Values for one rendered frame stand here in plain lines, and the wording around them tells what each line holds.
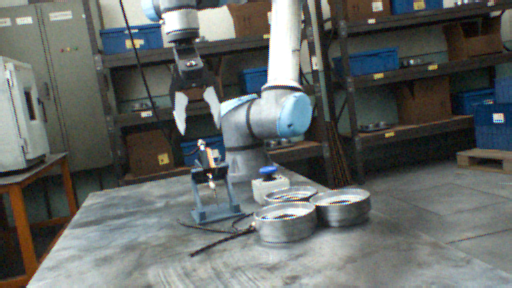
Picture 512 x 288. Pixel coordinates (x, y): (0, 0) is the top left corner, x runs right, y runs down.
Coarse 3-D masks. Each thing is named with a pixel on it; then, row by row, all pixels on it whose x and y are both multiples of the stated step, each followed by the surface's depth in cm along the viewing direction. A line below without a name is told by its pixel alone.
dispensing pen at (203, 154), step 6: (198, 144) 107; (204, 144) 107; (204, 150) 105; (204, 156) 104; (204, 162) 103; (204, 168) 102; (210, 168) 103; (204, 174) 104; (210, 174) 104; (210, 180) 103; (210, 186) 103; (216, 198) 101
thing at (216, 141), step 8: (208, 136) 470; (216, 136) 471; (184, 144) 432; (192, 144) 433; (208, 144) 471; (216, 144) 438; (224, 144) 439; (184, 152) 434; (216, 152) 439; (224, 152) 439; (192, 160) 437; (216, 160) 439; (224, 160) 441
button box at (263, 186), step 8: (272, 176) 111; (280, 176) 111; (256, 184) 107; (264, 184) 106; (272, 184) 106; (280, 184) 106; (288, 184) 107; (256, 192) 109; (264, 192) 106; (256, 200) 110
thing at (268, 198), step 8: (272, 192) 99; (280, 192) 100; (288, 192) 100; (296, 192) 100; (304, 192) 99; (312, 192) 97; (264, 200) 94; (272, 200) 92; (280, 200) 91; (288, 200) 90; (296, 200) 90; (304, 200) 90
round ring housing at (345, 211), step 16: (336, 192) 91; (352, 192) 90; (368, 192) 86; (320, 208) 83; (336, 208) 81; (352, 208) 81; (368, 208) 83; (320, 224) 85; (336, 224) 83; (352, 224) 82
